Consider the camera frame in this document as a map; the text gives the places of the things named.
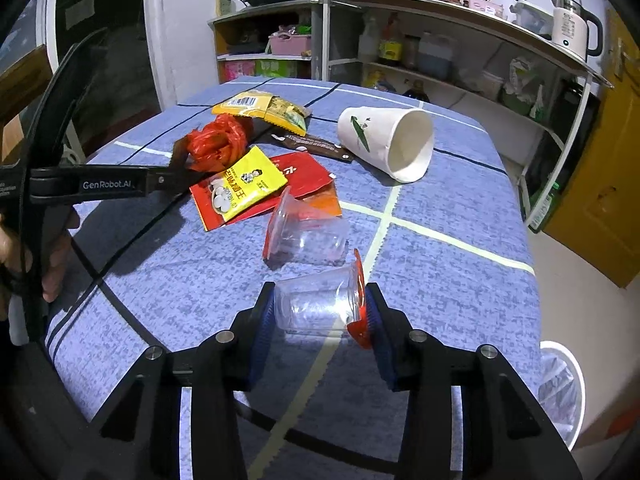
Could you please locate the clear plastic cup red film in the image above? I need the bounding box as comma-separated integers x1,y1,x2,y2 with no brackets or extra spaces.
263,186,351,267
274,249,372,348

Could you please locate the pink carton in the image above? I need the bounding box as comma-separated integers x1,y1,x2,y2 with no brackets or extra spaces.
222,60,256,83

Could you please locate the white plastic tub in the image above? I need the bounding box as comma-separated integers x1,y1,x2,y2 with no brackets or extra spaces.
480,70,503,101

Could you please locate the person's left hand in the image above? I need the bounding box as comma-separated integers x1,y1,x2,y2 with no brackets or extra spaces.
0,206,81,306

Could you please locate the large white kitchen shelf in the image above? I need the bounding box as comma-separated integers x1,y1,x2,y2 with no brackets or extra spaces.
302,0,615,221

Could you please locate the green carton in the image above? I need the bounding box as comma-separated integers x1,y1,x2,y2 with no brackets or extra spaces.
255,59,296,79

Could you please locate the red orange packet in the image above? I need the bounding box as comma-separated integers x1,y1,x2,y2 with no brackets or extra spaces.
220,152,343,226

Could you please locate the pink basket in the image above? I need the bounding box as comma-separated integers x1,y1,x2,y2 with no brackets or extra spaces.
269,30,313,56

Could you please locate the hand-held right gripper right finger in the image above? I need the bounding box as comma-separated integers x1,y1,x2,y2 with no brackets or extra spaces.
364,282,583,480

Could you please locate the green bottle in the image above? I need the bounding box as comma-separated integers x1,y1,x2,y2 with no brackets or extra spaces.
527,182,561,233

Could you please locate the small white kitchen shelf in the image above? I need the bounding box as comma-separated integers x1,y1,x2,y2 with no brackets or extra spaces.
207,0,316,86

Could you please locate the soy sauce bottle yellow label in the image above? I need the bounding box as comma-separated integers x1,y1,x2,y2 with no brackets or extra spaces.
378,17,405,66

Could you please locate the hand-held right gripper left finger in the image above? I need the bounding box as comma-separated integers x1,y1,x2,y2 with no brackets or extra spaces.
60,281,277,480

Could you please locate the white electric kettle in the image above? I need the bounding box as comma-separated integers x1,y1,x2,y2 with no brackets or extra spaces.
551,0,604,60

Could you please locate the yellow wooden door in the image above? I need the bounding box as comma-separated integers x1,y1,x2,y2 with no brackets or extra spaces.
542,7,640,288

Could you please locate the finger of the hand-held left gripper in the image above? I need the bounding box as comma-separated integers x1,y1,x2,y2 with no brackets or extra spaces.
146,137,201,197

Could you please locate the yellow red seed packet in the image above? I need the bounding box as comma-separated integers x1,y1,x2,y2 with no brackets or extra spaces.
190,145,286,232

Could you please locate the yellow green snack packet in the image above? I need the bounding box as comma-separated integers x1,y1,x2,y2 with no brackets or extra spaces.
212,91,312,136

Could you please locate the blue checked tablecloth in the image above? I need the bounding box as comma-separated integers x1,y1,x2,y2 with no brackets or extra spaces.
45,76,543,480

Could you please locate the white paper cup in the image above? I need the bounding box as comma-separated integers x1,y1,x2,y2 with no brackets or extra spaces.
337,106,435,184

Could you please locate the blue liquid jug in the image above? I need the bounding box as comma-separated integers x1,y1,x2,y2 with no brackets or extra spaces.
417,32,453,80

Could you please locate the clear plastic container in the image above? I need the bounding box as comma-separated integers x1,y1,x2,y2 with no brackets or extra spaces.
510,0,553,36

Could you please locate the white spray bottle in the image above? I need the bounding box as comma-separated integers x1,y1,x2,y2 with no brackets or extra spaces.
359,17,381,61

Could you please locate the green white plastic bag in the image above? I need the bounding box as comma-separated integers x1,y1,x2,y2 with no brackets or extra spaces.
502,57,546,116

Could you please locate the brown sachet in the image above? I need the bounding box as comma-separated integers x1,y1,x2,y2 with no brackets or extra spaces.
271,132,355,163

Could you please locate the red plastic bag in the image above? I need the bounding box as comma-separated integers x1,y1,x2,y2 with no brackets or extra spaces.
186,114,249,173

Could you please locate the white trash bin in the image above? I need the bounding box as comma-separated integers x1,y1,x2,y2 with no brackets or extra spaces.
537,341,587,453

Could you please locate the dark round bottle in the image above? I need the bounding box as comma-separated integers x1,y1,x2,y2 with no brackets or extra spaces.
400,80,431,103

